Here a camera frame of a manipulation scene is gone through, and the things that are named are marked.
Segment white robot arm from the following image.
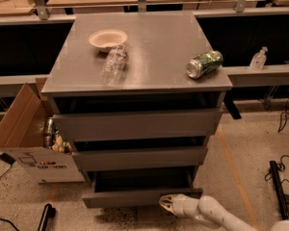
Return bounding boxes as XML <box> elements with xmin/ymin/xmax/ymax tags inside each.
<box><xmin>159</xmin><ymin>193</ymin><xmax>257</xmax><ymax>231</ymax></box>

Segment cardboard box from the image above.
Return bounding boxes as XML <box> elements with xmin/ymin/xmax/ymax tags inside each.
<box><xmin>0</xmin><ymin>78</ymin><xmax>85</xmax><ymax>184</ymax></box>

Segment grey bottom drawer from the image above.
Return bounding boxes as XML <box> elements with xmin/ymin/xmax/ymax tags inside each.
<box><xmin>82</xmin><ymin>167</ymin><xmax>203</xmax><ymax>208</ymax></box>

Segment black bar right floor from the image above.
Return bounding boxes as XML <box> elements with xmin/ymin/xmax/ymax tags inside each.
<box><xmin>269</xmin><ymin>161</ymin><xmax>289</xmax><ymax>220</ymax></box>

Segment cans inside cardboard box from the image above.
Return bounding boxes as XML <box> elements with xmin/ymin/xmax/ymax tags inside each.
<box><xmin>43</xmin><ymin>117</ymin><xmax>71</xmax><ymax>154</ymax></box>

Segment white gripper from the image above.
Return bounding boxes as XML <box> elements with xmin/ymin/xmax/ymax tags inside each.
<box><xmin>159</xmin><ymin>194</ymin><xmax>198</xmax><ymax>218</ymax></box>

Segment white paper bowl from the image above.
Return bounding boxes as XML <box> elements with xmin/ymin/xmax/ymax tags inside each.
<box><xmin>89</xmin><ymin>29</ymin><xmax>128</xmax><ymax>53</ymax></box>

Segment small clear dispenser bottle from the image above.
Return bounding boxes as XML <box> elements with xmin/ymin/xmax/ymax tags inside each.
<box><xmin>250</xmin><ymin>46</ymin><xmax>268</xmax><ymax>70</ymax></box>

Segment black bar left floor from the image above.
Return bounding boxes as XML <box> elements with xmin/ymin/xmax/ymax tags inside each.
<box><xmin>37</xmin><ymin>203</ymin><xmax>56</xmax><ymax>231</ymax></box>

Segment black cable floor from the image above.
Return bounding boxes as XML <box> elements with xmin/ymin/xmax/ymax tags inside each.
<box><xmin>0</xmin><ymin>152</ymin><xmax>21</xmax><ymax>231</ymax></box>
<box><xmin>264</xmin><ymin>99</ymin><xmax>289</xmax><ymax>191</ymax></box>

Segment grey drawer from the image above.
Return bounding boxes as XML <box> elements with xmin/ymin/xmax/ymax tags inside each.
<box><xmin>73</xmin><ymin>137</ymin><xmax>208</xmax><ymax>171</ymax></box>
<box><xmin>52</xmin><ymin>91</ymin><xmax>223</xmax><ymax>142</ymax></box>
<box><xmin>82</xmin><ymin>167</ymin><xmax>203</xmax><ymax>208</ymax></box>

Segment black cable left floor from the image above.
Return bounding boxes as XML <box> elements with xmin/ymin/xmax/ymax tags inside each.
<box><xmin>0</xmin><ymin>152</ymin><xmax>21</xmax><ymax>231</ymax></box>

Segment grey top drawer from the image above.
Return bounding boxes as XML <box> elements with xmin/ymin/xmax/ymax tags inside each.
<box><xmin>52</xmin><ymin>91</ymin><xmax>223</xmax><ymax>142</ymax></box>

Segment grey middle drawer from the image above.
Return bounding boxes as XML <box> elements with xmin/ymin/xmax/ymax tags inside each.
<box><xmin>73</xmin><ymin>137</ymin><xmax>208</xmax><ymax>171</ymax></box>

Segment clear plastic bottle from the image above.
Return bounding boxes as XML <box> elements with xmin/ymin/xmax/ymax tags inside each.
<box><xmin>101</xmin><ymin>44</ymin><xmax>128</xmax><ymax>86</ymax></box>

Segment black cable right floor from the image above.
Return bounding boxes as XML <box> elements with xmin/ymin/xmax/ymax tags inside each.
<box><xmin>264</xmin><ymin>99</ymin><xmax>289</xmax><ymax>191</ymax></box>

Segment black bar floor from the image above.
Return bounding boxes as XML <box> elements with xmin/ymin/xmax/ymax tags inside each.
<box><xmin>37</xmin><ymin>203</ymin><xmax>56</xmax><ymax>231</ymax></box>
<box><xmin>269</xmin><ymin>161</ymin><xmax>289</xmax><ymax>220</ymax></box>

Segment grey drawer cabinet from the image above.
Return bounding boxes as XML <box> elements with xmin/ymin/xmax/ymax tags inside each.
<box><xmin>41</xmin><ymin>11</ymin><xmax>233</xmax><ymax>210</ymax></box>

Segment green soda can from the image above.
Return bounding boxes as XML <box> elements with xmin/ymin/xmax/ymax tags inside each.
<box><xmin>186</xmin><ymin>51</ymin><xmax>223</xmax><ymax>79</ymax></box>

